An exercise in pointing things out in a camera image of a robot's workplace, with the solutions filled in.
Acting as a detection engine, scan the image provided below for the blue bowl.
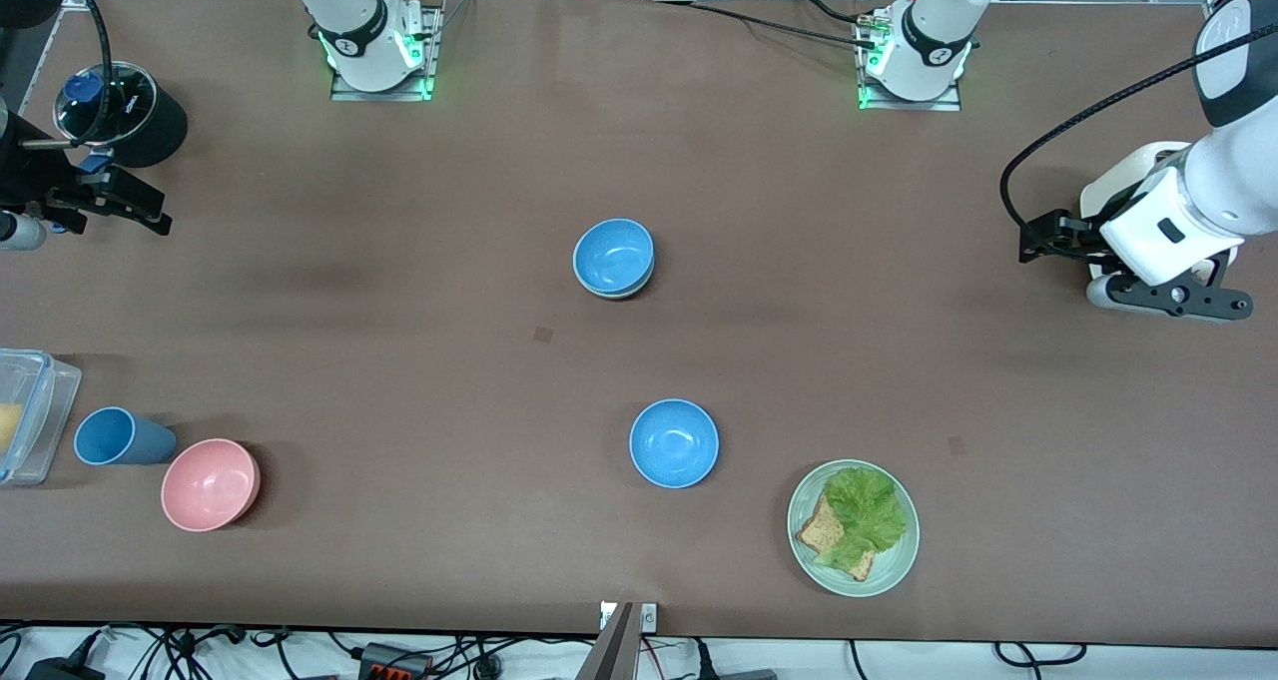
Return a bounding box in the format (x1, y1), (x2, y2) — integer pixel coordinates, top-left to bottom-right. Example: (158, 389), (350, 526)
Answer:
(629, 398), (721, 490)
(572, 218), (657, 296)

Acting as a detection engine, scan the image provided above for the pale green bowl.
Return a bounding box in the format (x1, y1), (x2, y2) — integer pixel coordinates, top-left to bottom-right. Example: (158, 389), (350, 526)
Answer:
(575, 261), (657, 301)

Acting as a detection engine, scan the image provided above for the pink bowl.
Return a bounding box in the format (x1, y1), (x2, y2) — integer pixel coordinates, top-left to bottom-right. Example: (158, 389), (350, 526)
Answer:
(161, 438), (263, 533)

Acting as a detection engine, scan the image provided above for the white round object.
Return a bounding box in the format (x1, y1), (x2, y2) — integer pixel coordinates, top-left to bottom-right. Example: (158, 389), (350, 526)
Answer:
(1079, 141), (1241, 307)

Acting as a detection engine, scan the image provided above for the glass lid blue knob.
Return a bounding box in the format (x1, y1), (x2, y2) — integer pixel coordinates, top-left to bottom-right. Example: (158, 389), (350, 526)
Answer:
(52, 61), (160, 148)

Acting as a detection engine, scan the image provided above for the clear plastic food container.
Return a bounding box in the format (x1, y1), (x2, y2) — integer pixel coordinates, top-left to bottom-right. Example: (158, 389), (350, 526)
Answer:
(0, 348), (84, 487)

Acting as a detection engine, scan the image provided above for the blue plastic cup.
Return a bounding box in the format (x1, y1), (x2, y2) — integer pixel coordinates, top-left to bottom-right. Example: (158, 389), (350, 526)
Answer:
(73, 406), (180, 467)

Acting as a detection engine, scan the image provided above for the green lettuce leaf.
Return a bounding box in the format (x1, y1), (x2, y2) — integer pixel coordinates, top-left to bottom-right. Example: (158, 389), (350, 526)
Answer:
(817, 466), (911, 573)

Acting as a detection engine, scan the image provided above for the pale green plate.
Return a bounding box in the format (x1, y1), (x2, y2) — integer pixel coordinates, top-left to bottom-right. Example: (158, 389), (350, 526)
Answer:
(787, 458), (921, 598)

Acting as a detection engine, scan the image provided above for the brown bread slice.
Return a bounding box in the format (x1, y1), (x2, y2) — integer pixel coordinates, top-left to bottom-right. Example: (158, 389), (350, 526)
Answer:
(795, 493), (879, 583)

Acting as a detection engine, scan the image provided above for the black power adapter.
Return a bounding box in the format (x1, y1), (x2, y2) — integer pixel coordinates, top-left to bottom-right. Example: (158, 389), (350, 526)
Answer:
(22, 657), (109, 680)

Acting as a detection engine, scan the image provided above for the black orange power strip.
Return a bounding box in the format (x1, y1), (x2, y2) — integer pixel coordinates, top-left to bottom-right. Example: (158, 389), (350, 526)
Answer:
(357, 642), (432, 680)

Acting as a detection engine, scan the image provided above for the black saucepan blue handle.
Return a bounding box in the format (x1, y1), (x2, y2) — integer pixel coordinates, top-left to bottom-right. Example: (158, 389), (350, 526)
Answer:
(50, 61), (190, 235)

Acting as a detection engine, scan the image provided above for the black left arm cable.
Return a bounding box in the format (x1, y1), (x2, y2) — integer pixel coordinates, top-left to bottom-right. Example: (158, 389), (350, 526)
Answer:
(1000, 23), (1278, 230)

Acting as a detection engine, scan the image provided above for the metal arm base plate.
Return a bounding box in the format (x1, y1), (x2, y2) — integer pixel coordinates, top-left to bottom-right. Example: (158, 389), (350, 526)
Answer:
(329, 3), (442, 103)
(856, 6), (964, 113)

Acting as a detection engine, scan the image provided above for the black cable on table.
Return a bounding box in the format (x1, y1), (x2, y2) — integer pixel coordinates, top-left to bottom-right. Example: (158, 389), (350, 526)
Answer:
(647, 0), (885, 50)

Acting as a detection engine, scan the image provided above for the small white table bracket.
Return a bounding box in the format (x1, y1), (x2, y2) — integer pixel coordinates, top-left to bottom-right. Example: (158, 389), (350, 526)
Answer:
(599, 602), (660, 632)

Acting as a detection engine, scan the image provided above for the grey camera stand pole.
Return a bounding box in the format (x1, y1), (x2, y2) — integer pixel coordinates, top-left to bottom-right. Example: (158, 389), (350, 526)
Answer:
(574, 602), (637, 680)

